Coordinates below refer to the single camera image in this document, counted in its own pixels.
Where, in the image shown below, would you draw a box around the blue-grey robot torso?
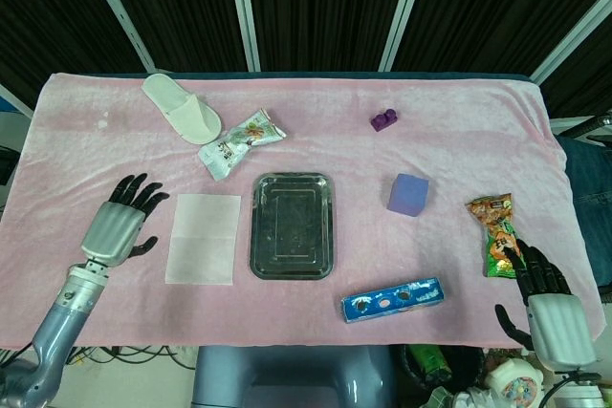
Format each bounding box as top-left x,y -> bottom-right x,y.
190,344 -> 398,408

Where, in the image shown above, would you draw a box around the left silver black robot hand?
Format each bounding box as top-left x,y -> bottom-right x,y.
79,172 -> 171,269

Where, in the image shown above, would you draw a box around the white napkin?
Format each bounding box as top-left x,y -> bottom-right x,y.
164,193 -> 243,288

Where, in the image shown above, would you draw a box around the blue denim trousers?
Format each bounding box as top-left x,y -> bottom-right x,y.
557,136 -> 612,285

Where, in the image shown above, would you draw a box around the orange green snack bag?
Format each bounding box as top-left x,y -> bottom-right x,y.
466,192 -> 533,279

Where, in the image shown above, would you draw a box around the black waste bin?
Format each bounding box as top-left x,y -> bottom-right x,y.
399,343 -> 487,393

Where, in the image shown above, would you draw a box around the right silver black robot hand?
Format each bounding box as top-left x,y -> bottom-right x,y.
494,238 -> 599,372

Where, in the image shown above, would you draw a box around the silver snack bag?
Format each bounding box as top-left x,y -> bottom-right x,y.
198,108 -> 288,183

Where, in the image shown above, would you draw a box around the blue Oreo cookie box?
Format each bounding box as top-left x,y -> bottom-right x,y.
340,276 -> 447,325

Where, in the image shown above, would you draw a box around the black metal stand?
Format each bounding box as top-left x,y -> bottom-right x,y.
552,111 -> 612,141

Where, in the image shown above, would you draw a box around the metal tray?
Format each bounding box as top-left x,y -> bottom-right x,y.
250,172 -> 337,282

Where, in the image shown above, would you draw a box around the purple foam cube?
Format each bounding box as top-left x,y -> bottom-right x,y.
385,172 -> 430,218

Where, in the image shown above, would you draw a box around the white slipper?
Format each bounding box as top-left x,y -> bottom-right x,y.
141,73 -> 224,145

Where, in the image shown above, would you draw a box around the purple toy brick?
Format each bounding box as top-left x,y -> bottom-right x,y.
369,106 -> 401,133

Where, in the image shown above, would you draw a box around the white partition post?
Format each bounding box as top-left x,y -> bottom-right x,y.
0,83 -> 35,118
226,0 -> 262,73
529,0 -> 612,85
377,0 -> 434,73
77,0 -> 157,71

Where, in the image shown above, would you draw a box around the white round toy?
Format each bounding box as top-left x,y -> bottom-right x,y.
485,358 -> 545,402

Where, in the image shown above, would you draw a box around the black floor cable bundle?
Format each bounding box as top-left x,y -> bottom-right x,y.
0,345 -> 198,383

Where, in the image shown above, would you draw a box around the green packet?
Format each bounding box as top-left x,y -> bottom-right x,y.
408,345 -> 453,380

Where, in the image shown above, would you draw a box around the pink fleece cloth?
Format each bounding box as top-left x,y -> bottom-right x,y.
0,72 -> 604,350

